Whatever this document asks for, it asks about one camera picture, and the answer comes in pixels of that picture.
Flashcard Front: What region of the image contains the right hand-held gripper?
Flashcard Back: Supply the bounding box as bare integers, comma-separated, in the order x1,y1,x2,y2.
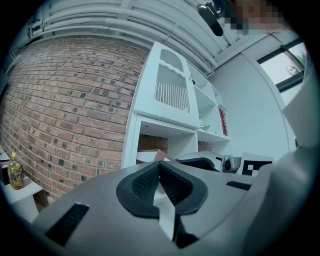
174,151,275,177

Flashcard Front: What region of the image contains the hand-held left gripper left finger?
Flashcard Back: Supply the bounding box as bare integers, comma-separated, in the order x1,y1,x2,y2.
31,161,181,256

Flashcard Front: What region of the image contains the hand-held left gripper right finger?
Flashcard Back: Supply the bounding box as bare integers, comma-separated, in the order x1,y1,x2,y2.
159,161,260,249

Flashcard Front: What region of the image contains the brown hardcover book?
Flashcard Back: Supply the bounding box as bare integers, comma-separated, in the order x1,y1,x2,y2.
136,149,175,165

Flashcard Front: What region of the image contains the dark red gilt book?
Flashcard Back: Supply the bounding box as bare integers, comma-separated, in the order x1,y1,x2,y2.
222,109,229,137

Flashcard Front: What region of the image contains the white open bookshelf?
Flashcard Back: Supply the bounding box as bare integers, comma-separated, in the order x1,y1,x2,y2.
187,62,232,143

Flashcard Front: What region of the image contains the white side table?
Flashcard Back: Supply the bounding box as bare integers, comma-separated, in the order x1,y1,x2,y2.
0,152,44,223

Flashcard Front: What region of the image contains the white louvered cabinet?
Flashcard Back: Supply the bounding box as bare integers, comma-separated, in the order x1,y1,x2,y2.
132,41,201,131

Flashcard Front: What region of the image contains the yellow drink bottle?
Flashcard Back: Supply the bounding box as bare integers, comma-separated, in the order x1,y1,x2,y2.
7,151,25,191

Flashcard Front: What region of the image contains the brown wooden box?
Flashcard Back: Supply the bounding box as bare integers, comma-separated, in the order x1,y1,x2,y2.
0,164,11,186

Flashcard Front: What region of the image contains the dark framed window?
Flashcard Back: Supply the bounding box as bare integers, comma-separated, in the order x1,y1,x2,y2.
256,37,308,92

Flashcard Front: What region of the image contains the person's head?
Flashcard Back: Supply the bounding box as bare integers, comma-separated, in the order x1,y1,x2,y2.
219,0,286,36

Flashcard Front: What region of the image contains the white ceiling pipe run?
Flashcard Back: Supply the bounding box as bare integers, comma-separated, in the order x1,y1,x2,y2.
28,7,218,76

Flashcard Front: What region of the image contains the black head-worn camera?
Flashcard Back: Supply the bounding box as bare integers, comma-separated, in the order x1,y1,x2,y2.
196,0,225,37

